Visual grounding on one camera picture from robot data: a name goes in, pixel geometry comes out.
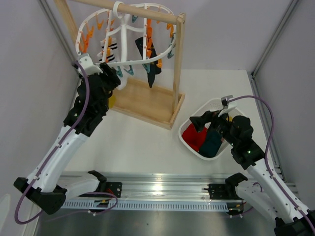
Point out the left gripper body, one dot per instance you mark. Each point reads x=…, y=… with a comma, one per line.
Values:
x=108, y=87

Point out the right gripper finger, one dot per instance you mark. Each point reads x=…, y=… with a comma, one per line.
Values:
x=210, y=114
x=199, y=122

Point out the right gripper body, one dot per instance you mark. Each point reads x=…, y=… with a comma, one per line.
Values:
x=220, y=125

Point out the yellow sock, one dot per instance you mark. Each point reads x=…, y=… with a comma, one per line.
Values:
x=111, y=101

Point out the white round clip hanger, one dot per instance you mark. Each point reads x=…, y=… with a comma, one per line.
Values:
x=116, y=24

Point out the teal clothespin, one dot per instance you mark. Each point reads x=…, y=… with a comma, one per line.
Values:
x=129, y=70

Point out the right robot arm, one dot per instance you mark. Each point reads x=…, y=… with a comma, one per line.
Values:
x=261, y=172

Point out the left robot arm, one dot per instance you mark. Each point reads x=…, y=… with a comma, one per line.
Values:
x=91, y=105

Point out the wooden hanger stand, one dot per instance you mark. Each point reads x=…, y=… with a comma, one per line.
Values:
x=156, y=105

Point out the white perforated plastic basket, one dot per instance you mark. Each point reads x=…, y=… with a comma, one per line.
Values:
x=213, y=104

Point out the red sock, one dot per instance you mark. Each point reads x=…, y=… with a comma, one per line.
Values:
x=193, y=138

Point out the dark teal sock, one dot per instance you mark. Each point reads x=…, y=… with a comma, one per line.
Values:
x=211, y=145

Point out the white striped sock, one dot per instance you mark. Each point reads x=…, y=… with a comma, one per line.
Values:
x=111, y=51

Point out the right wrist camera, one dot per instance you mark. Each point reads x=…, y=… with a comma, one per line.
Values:
x=227, y=104

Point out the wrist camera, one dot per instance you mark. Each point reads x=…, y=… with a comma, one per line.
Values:
x=227, y=104
x=87, y=64

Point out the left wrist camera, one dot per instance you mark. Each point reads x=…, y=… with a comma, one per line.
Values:
x=87, y=64

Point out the aluminium mounting rail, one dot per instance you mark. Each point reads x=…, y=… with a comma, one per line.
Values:
x=161, y=193

